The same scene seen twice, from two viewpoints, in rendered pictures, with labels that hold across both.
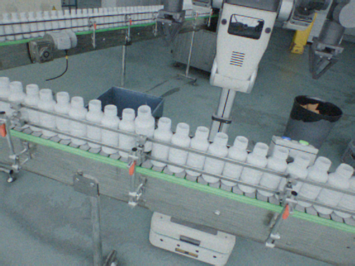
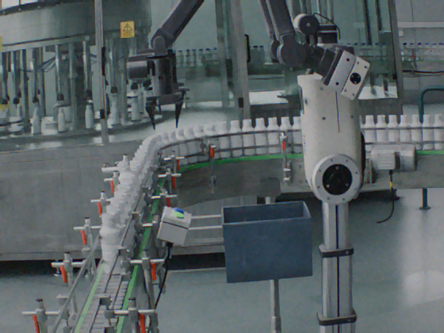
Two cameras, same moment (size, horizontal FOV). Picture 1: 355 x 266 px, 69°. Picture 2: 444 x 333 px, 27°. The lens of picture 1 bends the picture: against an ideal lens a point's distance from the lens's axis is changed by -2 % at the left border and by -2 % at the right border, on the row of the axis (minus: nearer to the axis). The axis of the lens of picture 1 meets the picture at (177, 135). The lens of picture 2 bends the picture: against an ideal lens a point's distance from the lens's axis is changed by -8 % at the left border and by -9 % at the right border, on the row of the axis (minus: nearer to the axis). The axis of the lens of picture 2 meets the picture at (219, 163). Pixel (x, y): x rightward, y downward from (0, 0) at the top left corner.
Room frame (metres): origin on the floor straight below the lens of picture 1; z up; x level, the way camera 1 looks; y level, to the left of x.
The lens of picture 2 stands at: (0.46, -3.16, 1.65)
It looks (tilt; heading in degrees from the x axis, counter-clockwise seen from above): 8 degrees down; 81
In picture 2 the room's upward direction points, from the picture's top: 4 degrees counter-clockwise
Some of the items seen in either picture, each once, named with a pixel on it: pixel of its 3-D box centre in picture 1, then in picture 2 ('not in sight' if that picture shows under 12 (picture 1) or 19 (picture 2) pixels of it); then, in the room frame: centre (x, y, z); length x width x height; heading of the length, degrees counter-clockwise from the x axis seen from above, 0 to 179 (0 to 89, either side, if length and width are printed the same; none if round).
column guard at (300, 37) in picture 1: (302, 31); not in sight; (7.89, -2.95, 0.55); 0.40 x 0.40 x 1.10; 80
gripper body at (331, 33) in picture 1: (330, 35); (162, 88); (0.78, -0.37, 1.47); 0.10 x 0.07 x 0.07; 169
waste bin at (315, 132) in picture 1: (305, 132); not in sight; (2.39, -1.29, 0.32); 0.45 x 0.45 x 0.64
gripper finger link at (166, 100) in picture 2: (318, 59); (170, 112); (0.80, -0.37, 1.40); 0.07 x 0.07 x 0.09; 79
